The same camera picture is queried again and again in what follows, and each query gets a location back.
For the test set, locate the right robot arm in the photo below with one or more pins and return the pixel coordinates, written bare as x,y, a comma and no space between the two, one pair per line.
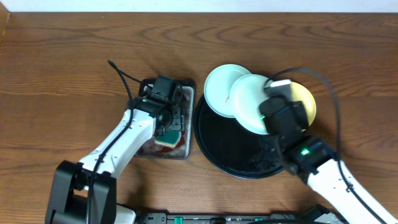
317,164

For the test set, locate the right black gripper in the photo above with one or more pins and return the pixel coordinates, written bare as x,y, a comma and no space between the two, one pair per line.
300,114

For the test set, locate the yellow plate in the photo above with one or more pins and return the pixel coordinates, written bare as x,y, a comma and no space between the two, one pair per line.
300,93

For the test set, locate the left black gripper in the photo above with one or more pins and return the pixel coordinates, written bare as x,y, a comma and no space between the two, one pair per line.
179,116

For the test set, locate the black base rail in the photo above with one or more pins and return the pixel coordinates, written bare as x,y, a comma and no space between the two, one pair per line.
317,214

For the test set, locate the light blue plate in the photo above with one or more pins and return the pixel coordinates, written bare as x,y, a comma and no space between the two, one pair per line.
245,96
218,85

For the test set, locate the green yellow sponge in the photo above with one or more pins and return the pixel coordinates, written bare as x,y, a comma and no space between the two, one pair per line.
169,139

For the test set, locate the rectangular metal baking tray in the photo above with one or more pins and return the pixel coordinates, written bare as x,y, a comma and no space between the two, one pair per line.
181,151

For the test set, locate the round black tray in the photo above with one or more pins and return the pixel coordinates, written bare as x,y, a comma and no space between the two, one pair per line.
231,148

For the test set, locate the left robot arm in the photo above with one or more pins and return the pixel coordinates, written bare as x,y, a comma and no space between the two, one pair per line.
85,192

